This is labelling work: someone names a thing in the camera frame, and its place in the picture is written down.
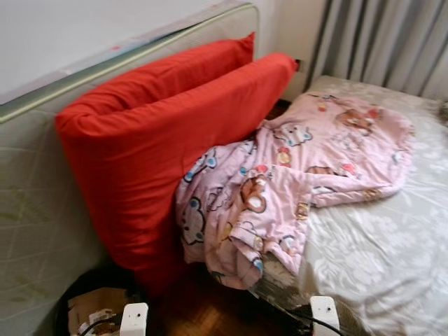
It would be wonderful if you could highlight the black waste bin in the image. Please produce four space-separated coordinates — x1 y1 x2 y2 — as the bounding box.
55 269 151 336

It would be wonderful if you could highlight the grey quilted upright mattress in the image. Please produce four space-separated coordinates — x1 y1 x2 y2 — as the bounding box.
0 2 260 336

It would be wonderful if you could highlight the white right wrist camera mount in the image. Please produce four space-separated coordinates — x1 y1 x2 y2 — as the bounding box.
310 295 341 336

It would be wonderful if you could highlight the big red folded cushion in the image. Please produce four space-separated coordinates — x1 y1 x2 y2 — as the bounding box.
55 31 298 295

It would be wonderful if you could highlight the bed with grey floral sheet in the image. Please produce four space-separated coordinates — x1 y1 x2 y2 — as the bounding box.
248 73 448 336

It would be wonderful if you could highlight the pink cartoon print blanket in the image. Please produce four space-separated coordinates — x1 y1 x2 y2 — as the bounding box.
175 91 415 290

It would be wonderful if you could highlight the brown cardboard piece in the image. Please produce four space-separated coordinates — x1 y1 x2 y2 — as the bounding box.
68 287 130 336

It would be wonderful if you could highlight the grey curtain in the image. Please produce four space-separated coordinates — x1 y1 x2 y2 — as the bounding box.
308 0 448 100

